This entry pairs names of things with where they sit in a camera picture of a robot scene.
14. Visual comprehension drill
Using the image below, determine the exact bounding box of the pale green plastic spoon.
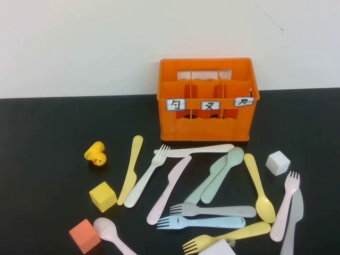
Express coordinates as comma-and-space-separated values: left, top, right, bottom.
200, 147, 245, 205

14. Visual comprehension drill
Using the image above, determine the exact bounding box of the pink plastic spoon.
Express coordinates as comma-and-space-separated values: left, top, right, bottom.
93, 217, 138, 255

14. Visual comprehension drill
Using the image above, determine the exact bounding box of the pink plastic knife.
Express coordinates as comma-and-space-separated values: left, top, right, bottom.
146, 155, 192, 225

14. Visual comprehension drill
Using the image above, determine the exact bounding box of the cream white plastic knife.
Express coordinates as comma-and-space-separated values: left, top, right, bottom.
154, 143, 235, 158

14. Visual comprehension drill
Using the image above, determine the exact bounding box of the white power adapter block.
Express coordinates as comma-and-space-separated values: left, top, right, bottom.
198, 238, 237, 255

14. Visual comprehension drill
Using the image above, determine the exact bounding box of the light blue plastic fork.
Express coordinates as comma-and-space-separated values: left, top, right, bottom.
156, 214, 247, 230

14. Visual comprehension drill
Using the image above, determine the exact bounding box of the yellow foam cube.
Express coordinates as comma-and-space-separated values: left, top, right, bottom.
89, 181, 118, 213

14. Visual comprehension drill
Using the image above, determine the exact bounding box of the grey plastic fork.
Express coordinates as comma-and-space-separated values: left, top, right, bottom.
169, 202, 257, 218

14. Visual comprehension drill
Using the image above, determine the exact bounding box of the yellow plastic knife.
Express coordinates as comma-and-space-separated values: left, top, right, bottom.
117, 135, 144, 206

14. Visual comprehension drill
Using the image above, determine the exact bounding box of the yellow plastic spoon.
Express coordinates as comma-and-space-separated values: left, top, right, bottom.
243, 153, 276, 224

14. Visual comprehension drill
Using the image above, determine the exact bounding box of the paper label with spoon character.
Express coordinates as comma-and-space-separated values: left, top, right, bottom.
166, 98, 186, 111

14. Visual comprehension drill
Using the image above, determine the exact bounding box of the paper label with fork character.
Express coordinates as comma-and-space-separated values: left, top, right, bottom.
201, 100, 221, 111

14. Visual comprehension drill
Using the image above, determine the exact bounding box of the white foam cube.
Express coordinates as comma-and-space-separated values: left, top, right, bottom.
265, 150, 291, 176

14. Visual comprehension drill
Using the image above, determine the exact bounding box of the paper label with knife character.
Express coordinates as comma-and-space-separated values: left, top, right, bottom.
234, 97, 255, 107

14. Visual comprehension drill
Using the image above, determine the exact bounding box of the yellow rubber duck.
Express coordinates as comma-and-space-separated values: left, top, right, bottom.
84, 141, 107, 167

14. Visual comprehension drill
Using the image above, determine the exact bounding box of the salmon orange foam cube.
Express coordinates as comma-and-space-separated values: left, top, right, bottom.
69, 218, 101, 254

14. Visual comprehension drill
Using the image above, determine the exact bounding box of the orange plastic cutlery holder crate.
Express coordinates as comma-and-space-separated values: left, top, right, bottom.
156, 57, 260, 142

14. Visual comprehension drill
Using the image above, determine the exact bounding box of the pale green plastic knife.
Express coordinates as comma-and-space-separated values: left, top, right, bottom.
183, 154, 229, 205

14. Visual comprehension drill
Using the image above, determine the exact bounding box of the yellow plastic fork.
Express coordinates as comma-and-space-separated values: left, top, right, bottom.
182, 221, 271, 255

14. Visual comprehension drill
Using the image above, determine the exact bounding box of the white plastic fork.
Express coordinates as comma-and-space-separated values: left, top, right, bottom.
123, 144, 171, 208

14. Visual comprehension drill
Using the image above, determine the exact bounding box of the grey plastic knife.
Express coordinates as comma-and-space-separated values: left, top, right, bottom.
279, 187, 304, 255

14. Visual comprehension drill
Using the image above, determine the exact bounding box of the pink plastic fork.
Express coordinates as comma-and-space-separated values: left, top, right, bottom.
269, 171, 301, 242

